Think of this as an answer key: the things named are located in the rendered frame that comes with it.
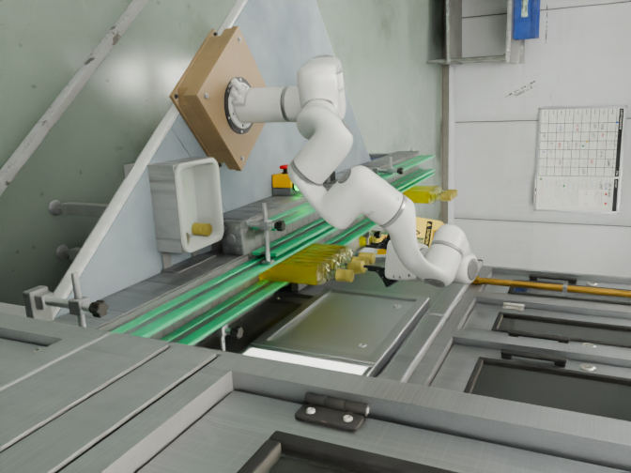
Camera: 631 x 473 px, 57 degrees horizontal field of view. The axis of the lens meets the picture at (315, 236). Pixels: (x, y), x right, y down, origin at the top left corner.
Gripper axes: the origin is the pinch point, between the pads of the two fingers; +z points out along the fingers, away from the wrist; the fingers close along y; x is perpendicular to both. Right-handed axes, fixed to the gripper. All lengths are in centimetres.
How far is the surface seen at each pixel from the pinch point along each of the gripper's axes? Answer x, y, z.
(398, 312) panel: -15.1, -15.6, 0.6
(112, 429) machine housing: 98, -12, -48
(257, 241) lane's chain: 10.8, 0.9, 33.5
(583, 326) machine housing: -47, -14, -39
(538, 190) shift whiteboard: -560, 76, 186
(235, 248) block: 19.2, -1.3, 33.1
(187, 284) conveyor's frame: 40.4, -10.1, 24.1
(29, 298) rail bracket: 81, -11, 14
